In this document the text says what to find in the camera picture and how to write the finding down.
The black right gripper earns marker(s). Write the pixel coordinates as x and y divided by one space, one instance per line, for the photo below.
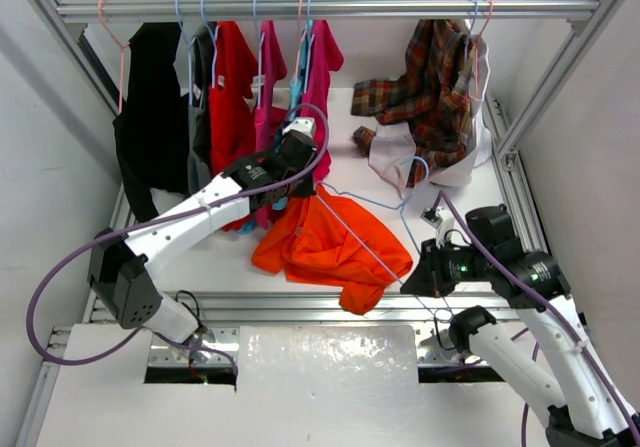
428 279

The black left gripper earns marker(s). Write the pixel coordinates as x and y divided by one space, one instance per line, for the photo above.
304 187

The orange t shirt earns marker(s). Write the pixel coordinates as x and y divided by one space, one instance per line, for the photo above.
332 240

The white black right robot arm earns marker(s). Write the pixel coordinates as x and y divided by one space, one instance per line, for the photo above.
574 399

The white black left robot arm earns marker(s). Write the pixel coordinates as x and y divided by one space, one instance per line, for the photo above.
124 266

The magenta hanging shirt left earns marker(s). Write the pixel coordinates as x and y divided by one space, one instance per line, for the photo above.
272 68

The magenta hanging shirt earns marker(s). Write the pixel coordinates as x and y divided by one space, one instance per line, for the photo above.
319 58
272 68

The red hanging t shirt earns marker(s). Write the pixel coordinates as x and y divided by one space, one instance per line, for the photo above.
231 121

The magenta hanging shirt right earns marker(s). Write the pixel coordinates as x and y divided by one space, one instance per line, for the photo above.
319 58

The plaid flannel shirt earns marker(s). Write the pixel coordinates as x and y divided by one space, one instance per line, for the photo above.
425 102

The blue hanger right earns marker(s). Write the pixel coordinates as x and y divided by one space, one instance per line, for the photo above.
470 29

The white hanging garment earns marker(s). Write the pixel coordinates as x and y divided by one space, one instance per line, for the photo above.
470 152

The black hanging garment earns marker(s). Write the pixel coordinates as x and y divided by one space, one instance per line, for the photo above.
151 132

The grey hanging garment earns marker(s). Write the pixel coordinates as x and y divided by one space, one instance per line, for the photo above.
200 55

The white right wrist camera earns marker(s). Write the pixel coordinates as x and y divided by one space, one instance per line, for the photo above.
434 216

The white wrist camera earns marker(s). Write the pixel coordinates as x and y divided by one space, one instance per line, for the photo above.
434 216
303 125

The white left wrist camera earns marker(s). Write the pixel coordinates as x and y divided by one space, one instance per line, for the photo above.
303 125

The aluminium frame front rail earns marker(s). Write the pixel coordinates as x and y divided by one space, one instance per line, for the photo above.
245 308

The aluminium hanging rail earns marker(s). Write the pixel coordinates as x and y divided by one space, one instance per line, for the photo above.
130 11

